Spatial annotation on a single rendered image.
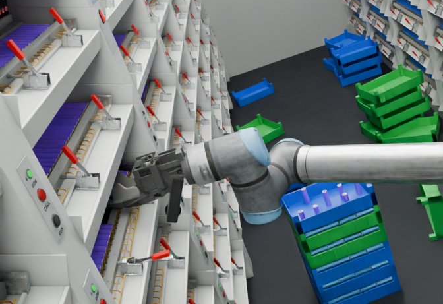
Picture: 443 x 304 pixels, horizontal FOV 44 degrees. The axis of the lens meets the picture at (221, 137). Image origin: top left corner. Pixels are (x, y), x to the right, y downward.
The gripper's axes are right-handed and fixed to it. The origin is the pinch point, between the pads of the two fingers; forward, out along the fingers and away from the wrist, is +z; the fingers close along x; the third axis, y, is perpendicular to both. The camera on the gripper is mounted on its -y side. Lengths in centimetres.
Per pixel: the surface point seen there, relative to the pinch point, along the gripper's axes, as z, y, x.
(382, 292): -58, -99, -58
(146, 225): -6.6, -5.8, 4.4
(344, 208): -53, -58, -57
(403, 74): -117, -76, -198
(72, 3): -4.6, 41.0, -22.3
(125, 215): -3.3, -2.0, 4.0
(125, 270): -4.8, -4.3, 21.2
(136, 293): -7.0, -5.9, 27.1
